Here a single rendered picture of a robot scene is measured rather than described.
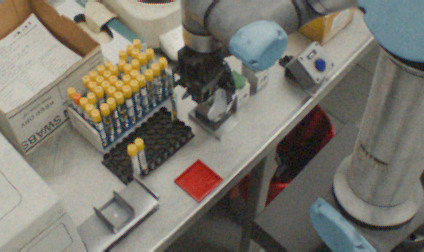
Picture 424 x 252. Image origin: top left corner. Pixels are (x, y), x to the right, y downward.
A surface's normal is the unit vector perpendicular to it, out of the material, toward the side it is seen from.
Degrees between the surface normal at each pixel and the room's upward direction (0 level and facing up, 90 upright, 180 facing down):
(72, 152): 0
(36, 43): 2
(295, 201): 3
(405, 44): 82
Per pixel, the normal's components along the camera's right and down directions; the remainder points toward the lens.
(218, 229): -0.09, -0.61
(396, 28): -0.83, 0.37
